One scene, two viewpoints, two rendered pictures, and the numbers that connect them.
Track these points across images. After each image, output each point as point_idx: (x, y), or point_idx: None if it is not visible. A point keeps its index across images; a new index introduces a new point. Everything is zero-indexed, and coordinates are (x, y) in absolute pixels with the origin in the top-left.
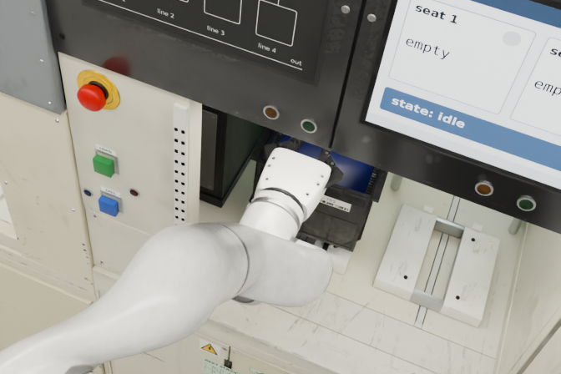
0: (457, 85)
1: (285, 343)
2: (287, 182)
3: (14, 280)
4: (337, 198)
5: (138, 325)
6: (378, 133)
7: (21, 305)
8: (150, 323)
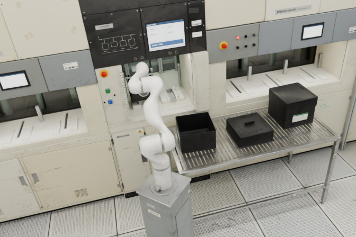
0: (159, 38)
1: None
2: None
3: (88, 148)
4: None
5: (143, 69)
6: (152, 52)
7: (90, 158)
8: (144, 69)
